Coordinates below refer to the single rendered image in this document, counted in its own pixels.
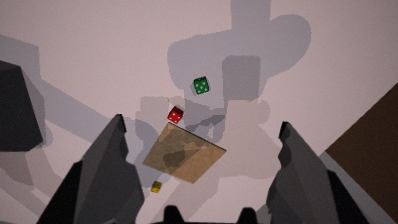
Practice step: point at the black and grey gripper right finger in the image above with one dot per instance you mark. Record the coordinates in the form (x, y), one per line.
(305, 191)

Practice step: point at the green die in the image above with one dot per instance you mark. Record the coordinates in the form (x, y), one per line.
(201, 85)

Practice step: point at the dark red die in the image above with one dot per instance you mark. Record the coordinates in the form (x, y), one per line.
(175, 115)

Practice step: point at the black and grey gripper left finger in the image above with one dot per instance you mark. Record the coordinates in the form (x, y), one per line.
(102, 187)

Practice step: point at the tan mat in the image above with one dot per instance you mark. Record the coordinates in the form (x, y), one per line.
(182, 154)

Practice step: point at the yellow die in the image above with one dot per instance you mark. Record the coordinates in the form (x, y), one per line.
(156, 187)

